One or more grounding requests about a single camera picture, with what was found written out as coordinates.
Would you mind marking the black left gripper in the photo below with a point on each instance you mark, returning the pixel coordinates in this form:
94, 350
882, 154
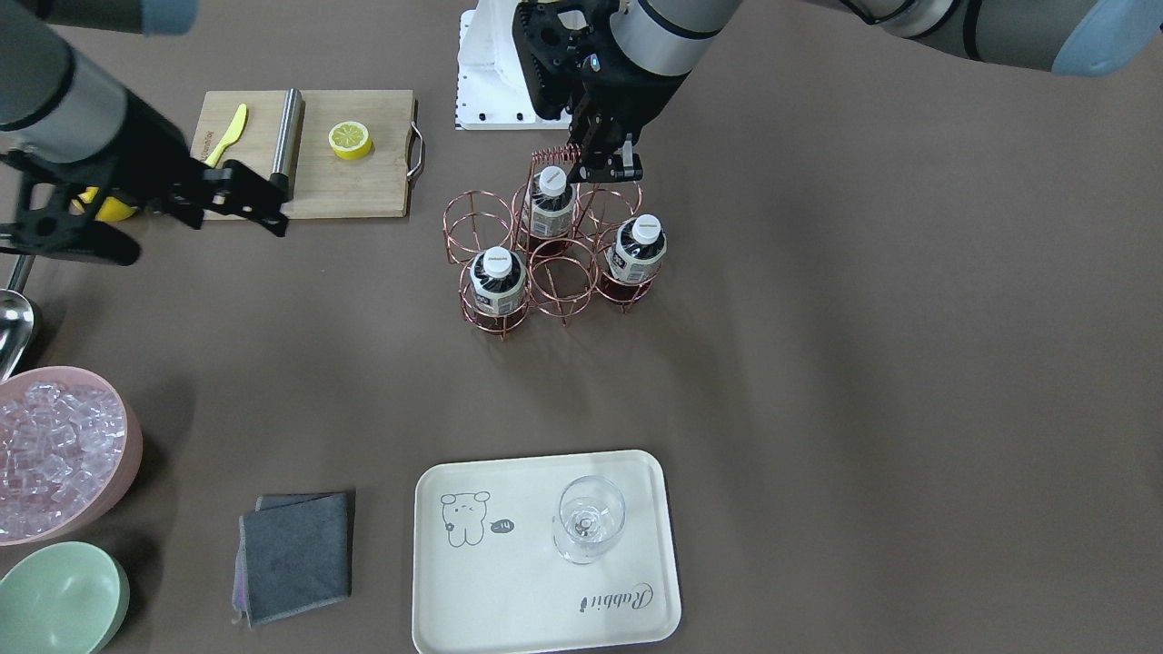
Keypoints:
636, 98

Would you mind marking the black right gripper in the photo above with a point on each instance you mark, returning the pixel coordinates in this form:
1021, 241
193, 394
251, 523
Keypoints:
153, 148

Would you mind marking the tea bottle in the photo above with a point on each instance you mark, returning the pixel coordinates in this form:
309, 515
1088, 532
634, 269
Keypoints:
632, 259
498, 289
548, 214

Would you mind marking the copper wire bottle basket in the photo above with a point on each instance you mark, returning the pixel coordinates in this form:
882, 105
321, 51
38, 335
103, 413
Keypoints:
561, 286

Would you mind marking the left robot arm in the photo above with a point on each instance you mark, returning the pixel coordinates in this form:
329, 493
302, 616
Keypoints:
1071, 38

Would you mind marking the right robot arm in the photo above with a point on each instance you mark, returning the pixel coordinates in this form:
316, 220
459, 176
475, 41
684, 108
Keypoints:
78, 136

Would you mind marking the steel muddler black tip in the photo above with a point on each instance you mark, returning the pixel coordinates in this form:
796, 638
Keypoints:
287, 143

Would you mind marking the bamboo cutting board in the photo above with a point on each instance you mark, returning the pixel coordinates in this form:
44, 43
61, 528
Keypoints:
324, 185

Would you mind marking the yellow plastic knife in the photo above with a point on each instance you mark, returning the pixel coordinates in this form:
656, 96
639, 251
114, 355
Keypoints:
231, 135

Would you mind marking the half lemon slice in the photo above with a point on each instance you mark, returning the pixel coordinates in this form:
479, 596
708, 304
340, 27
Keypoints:
350, 140

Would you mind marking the yellow lemon lower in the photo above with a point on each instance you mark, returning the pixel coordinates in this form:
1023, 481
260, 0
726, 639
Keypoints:
111, 209

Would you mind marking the steel ice scoop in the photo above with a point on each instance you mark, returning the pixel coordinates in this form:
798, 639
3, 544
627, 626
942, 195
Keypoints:
19, 317

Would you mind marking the pink ice bucket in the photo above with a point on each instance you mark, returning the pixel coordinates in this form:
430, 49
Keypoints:
71, 449

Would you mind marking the clear wine glass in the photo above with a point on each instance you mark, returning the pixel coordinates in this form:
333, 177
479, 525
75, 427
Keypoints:
590, 517

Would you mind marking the grey folded cloth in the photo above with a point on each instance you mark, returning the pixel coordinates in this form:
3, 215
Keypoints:
294, 555

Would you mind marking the cream rabbit tray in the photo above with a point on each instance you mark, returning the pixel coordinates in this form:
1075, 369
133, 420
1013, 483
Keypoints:
487, 577

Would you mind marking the green bowl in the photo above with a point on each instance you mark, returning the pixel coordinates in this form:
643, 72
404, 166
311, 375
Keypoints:
70, 597

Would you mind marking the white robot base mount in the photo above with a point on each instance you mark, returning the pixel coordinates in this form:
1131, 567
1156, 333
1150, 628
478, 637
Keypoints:
491, 93

